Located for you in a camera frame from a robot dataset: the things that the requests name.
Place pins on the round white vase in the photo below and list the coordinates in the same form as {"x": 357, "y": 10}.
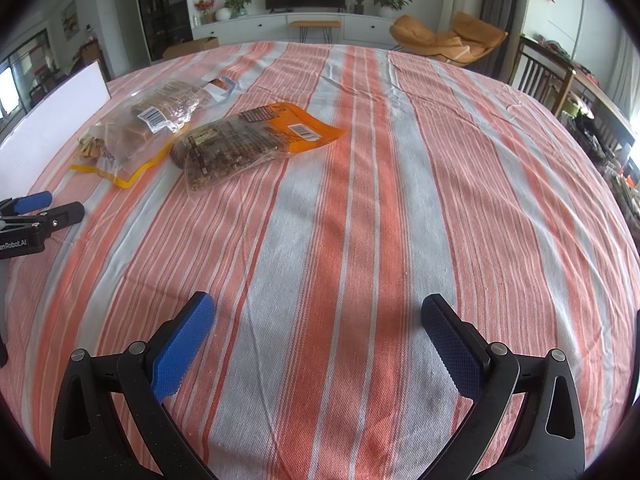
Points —
{"x": 223, "y": 14}

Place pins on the clear snack packet white header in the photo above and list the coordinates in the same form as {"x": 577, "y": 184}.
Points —
{"x": 185, "y": 97}

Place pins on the wooden stool black legs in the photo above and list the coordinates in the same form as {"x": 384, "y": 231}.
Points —
{"x": 315, "y": 24}

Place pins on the dark wooden chair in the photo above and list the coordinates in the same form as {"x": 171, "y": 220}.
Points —
{"x": 540, "y": 75}

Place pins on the bushy green potted plant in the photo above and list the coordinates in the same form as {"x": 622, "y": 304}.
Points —
{"x": 238, "y": 4}

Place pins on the small green plant dark pot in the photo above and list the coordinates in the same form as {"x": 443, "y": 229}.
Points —
{"x": 358, "y": 4}

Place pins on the orange clear nut packet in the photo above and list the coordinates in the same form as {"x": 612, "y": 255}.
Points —
{"x": 240, "y": 145}

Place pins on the clear snack bag yellow edge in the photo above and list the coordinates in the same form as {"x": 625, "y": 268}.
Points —
{"x": 116, "y": 171}

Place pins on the cluttered wooden shelf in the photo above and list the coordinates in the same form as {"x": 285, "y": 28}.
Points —
{"x": 600, "y": 130}

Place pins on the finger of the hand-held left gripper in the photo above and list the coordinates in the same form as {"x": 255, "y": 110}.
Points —
{"x": 30, "y": 202}
{"x": 65, "y": 214}

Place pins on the framed wall picture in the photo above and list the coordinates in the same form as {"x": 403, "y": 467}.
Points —
{"x": 69, "y": 19}

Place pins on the black glass display cabinet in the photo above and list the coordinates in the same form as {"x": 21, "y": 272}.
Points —
{"x": 162, "y": 10}

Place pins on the red flowers in vase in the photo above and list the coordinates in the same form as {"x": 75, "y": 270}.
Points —
{"x": 205, "y": 7}

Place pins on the large green plant white pot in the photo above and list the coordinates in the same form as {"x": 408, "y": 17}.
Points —
{"x": 387, "y": 0}

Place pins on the wooden dining chair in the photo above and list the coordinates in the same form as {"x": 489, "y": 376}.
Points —
{"x": 95, "y": 57}

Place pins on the orange striped bed sheet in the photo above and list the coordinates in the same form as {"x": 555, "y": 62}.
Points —
{"x": 375, "y": 185}

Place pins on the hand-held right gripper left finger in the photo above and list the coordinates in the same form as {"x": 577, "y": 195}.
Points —
{"x": 182, "y": 345}

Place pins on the orange lounge chair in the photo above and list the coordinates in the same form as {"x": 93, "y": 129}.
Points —
{"x": 440, "y": 40}

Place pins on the white television cabinet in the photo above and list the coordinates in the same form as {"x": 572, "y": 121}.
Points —
{"x": 370, "y": 27}

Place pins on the brown cardboard box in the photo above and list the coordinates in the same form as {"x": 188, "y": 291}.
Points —
{"x": 192, "y": 47}

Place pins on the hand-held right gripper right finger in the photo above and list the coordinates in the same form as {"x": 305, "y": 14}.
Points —
{"x": 455, "y": 345}

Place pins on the white sheer curtain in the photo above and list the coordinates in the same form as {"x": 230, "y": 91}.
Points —
{"x": 625, "y": 75}

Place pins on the white cardboard box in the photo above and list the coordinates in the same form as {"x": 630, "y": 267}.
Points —
{"x": 45, "y": 130}

